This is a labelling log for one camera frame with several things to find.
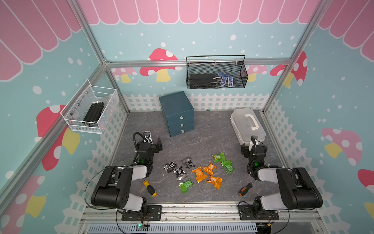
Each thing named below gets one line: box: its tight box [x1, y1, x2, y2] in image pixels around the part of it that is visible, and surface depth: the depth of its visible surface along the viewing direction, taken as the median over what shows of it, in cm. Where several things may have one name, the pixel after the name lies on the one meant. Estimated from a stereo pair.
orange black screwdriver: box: [238, 179, 258, 197], surface depth 82 cm
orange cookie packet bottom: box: [205, 175, 224, 190], surface depth 85 cm
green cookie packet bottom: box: [178, 178, 194, 194], surface depth 84 cm
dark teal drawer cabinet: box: [158, 91, 195, 137], surface depth 97 cm
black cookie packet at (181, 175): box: [172, 166, 189, 182], surface depth 89 cm
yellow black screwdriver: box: [142, 178, 158, 197], surface depth 83 cm
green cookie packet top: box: [211, 152, 226, 163], surface depth 95 cm
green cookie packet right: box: [221, 159, 234, 174], surface depth 91 cm
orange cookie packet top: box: [202, 162, 217, 176], surface depth 91 cm
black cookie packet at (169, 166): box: [163, 160, 178, 174], surface depth 91 cm
